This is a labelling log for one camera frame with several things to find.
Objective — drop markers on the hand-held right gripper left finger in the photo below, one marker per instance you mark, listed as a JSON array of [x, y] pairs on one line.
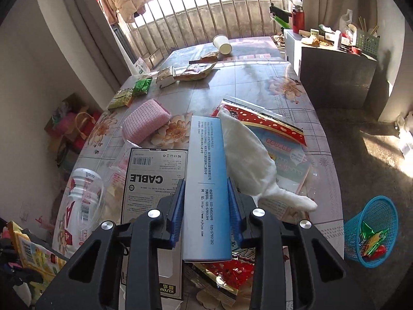
[[177, 213]]

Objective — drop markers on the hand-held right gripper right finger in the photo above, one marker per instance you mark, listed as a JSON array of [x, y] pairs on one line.
[[235, 216]]

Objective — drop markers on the blue and white carton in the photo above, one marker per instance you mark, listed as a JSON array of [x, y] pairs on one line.
[[206, 168]]

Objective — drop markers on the blue plastic wastebasket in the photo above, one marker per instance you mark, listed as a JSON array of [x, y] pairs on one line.
[[377, 213]]

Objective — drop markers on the white cloth glove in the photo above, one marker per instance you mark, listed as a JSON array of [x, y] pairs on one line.
[[248, 155]]

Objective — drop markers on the large red snack bag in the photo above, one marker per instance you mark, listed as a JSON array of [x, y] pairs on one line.
[[284, 155]]

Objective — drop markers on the white bottle with red label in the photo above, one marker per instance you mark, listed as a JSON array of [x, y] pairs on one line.
[[80, 206]]

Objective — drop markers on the pink knitted sponge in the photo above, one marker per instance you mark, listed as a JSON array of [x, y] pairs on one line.
[[145, 121]]

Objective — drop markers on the red gift bag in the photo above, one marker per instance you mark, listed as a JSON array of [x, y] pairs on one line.
[[88, 129]]

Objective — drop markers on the olive green snack packet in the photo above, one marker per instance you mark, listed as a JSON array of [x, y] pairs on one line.
[[121, 98]]

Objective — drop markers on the bright green snack packet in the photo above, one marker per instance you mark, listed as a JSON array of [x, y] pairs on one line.
[[142, 86]]

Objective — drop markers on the small beige box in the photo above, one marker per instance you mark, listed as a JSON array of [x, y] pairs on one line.
[[166, 77]]

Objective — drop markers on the green foil wrapper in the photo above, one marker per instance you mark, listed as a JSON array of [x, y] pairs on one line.
[[371, 232]]

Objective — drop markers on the brown snack packet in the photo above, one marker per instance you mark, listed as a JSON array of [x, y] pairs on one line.
[[193, 71]]

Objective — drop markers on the yellow printed packet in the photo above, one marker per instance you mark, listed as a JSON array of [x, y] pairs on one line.
[[35, 252]]

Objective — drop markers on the small yellow snack packet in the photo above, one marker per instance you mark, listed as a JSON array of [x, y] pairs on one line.
[[209, 55]]

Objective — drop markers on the white paper cup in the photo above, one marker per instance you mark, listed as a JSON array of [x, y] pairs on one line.
[[222, 43]]

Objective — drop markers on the grey cabinet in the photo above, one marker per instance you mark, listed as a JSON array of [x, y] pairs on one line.
[[335, 74]]

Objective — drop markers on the white box appliance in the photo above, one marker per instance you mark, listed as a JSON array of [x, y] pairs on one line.
[[292, 48]]

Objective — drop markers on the white plastic bag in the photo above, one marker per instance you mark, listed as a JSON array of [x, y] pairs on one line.
[[405, 132]]

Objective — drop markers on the grey curtain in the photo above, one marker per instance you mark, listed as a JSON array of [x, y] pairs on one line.
[[93, 32]]

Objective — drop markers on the metal window railing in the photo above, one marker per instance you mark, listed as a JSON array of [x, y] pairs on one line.
[[200, 13]]

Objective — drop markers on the green and black tool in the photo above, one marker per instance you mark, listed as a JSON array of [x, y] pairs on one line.
[[280, 17]]

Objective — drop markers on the red thermos bottle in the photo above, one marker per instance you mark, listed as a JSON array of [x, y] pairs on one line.
[[298, 17]]

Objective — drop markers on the green plastic basket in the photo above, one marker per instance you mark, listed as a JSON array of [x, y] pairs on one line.
[[366, 42]]

